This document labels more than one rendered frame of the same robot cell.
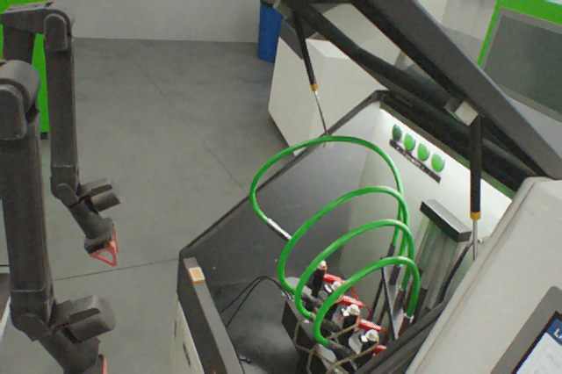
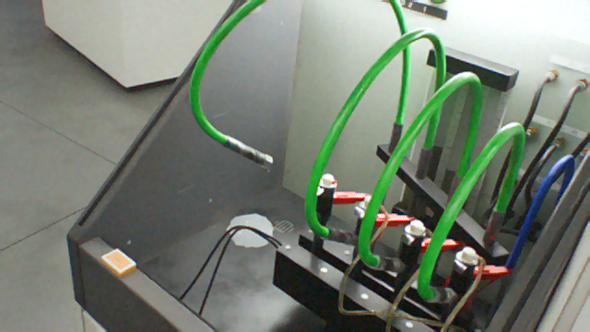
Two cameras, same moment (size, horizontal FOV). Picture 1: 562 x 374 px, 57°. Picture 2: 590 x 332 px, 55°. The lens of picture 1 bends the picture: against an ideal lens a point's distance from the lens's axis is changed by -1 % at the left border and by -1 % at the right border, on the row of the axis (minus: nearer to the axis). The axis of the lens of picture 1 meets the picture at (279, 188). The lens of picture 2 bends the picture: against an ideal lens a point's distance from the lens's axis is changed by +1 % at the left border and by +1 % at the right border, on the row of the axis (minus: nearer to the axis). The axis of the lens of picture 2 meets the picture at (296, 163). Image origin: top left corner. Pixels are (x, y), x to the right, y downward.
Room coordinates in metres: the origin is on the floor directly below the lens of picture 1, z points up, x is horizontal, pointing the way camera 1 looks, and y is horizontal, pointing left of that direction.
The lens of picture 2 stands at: (0.39, 0.24, 1.60)
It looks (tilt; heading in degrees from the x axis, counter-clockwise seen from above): 31 degrees down; 334
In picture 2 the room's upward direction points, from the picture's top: 7 degrees clockwise
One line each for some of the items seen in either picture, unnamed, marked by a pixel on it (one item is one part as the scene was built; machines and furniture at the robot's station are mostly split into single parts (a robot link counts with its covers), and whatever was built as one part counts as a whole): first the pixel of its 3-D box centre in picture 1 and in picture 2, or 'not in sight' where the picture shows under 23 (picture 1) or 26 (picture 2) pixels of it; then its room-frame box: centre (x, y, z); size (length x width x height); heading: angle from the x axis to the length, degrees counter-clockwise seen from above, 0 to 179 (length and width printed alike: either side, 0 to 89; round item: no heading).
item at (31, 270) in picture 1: (24, 212); not in sight; (0.64, 0.37, 1.40); 0.11 x 0.06 x 0.43; 18
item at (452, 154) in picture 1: (444, 147); not in sight; (1.16, -0.37, 1.43); 0.54 x 0.03 x 0.02; 27
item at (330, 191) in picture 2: (309, 299); (315, 238); (1.03, -0.12, 1.01); 0.05 x 0.03 x 0.21; 117
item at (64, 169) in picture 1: (61, 109); not in sight; (1.05, 0.50, 1.40); 0.11 x 0.06 x 0.43; 18
